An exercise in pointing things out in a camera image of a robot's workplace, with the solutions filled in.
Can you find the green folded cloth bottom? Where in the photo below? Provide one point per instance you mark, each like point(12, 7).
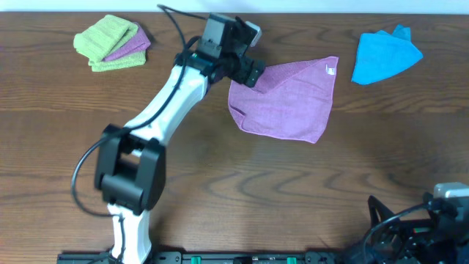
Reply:
point(133, 60)

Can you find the purple microfiber cloth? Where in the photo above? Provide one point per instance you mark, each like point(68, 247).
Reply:
point(290, 101)

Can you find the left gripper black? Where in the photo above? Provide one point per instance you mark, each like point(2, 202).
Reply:
point(253, 72)

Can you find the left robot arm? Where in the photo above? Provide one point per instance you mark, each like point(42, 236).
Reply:
point(131, 165)

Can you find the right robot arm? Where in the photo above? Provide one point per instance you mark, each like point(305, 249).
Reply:
point(356, 254)

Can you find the blue cloth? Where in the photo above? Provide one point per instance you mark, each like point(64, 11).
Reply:
point(381, 55)

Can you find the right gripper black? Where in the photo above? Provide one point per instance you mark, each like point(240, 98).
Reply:
point(414, 232)

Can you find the purple folded cloth in stack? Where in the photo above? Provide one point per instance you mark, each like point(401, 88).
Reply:
point(139, 42)

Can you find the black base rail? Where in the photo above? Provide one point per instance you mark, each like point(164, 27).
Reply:
point(208, 258)

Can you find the green folded cloth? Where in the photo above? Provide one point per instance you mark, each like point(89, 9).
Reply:
point(105, 37)
point(133, 60)

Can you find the green folded cloth top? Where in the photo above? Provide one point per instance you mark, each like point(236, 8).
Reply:
point(105, 37)

